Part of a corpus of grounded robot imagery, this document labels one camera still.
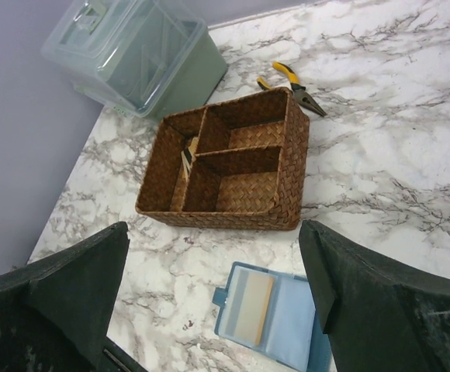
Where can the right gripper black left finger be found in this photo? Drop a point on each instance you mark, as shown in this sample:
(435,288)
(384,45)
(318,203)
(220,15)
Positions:
(55,312)

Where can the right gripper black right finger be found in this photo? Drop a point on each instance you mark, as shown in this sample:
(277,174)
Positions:
(379,314)

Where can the blue leather card holder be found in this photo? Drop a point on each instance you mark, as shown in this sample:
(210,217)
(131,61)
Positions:
(292,335)

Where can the gold credit card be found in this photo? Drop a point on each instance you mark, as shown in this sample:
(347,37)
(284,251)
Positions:
(246,307)
(188,154)

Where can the brown woven divided basket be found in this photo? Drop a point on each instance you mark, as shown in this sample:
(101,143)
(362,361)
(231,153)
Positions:
(249,168)

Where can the green plastic storage box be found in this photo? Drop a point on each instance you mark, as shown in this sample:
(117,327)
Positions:
(146,59)

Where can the yellow handled pliers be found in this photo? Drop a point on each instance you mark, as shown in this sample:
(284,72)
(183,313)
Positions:
(301,96)

